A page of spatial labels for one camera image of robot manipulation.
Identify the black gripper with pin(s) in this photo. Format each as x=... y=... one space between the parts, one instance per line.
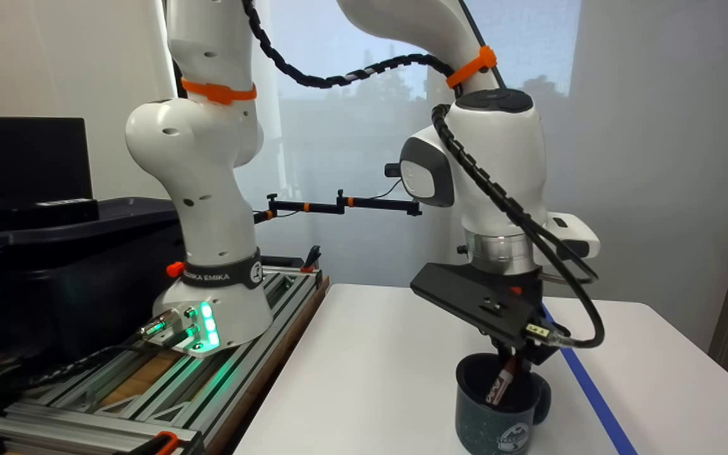
x=512 y=318

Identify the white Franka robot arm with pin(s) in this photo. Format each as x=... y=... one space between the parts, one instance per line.
x=202 y=142

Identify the dark blue speckled mug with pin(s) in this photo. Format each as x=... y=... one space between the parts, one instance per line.
x=491 y=425

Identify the blue tape strip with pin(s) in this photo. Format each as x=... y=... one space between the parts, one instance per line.
x=600 y=405

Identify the small black red clamp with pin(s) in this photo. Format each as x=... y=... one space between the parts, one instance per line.
x=309 y=257

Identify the wooden base board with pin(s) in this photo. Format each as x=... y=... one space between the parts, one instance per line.
x=272 y=363

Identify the white sheer curtain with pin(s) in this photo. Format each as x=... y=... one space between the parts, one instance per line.
x=650 y=152

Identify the black storage bin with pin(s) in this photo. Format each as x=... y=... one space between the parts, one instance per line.
x=86 y=270

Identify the black monitor with blue light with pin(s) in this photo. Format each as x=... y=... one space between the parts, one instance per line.
x=24 y=161

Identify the black wrist camera block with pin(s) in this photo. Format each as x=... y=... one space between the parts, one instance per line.
x=443 y=289

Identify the black bar camera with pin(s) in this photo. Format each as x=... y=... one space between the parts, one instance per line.
x=392 y=171

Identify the aluminium rail base plate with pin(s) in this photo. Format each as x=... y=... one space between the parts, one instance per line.
x=127 y=396

